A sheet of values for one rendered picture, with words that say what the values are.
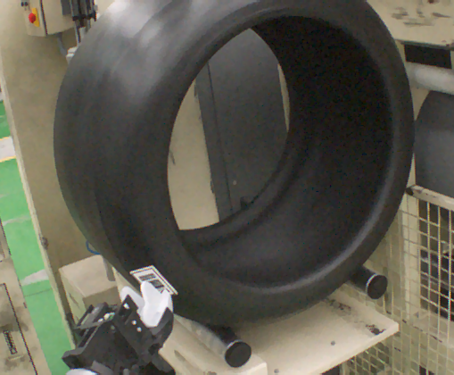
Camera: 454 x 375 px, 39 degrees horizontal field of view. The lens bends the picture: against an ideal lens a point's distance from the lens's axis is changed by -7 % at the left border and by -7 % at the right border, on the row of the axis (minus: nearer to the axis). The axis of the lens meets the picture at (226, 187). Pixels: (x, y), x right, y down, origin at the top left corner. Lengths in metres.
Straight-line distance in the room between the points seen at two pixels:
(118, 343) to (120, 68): 0.34
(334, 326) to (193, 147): 0.43
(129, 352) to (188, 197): 0.56
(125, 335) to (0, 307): 0.82
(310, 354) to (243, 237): 0.27
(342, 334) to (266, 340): 0.14
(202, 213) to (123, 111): 0.53
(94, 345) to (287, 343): 0.51
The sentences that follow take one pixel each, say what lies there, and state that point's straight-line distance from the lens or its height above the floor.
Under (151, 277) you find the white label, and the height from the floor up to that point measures 1.07.
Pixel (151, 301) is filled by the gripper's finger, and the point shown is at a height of 1.07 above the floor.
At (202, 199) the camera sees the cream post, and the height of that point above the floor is 1.01.
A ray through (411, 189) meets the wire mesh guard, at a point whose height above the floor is 1.00.
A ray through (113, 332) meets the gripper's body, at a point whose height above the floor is 1.08.
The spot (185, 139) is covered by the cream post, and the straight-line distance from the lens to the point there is 1.31.
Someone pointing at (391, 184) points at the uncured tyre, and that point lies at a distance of 1.11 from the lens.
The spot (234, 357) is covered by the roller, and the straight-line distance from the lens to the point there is 1.04.
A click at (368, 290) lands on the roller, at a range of 1.16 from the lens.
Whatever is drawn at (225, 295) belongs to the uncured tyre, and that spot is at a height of 1.01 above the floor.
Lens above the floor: 1.50
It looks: 21 degrees down
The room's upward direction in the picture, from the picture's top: 9 degrees counter-clockwise
